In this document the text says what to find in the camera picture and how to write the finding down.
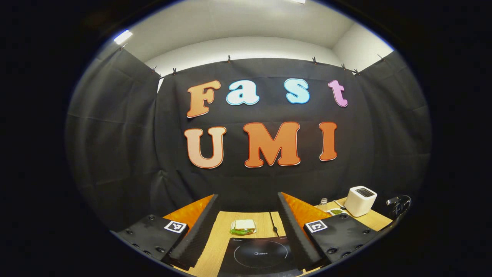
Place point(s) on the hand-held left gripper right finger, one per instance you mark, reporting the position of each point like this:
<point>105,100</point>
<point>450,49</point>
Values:
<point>294,236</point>

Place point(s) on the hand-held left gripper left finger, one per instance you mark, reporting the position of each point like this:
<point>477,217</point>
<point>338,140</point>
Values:
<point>200,232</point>

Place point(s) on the black induction cooktop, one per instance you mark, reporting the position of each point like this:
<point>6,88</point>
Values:
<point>261,254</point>

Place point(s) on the clear plastic water bottle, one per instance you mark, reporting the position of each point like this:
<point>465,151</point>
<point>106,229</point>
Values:
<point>323,206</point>

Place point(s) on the sandwich with lettuce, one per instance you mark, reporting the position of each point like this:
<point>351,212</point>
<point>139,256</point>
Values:
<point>244,225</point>

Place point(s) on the white divided dish with beans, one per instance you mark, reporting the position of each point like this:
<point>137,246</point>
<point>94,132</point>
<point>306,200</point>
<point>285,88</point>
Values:
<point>337,211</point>

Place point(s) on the white toaster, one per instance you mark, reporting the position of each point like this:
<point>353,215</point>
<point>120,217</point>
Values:
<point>359,202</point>

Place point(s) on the narrow ceiling light panel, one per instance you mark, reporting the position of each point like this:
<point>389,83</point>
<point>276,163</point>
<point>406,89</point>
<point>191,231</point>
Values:
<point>123,37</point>

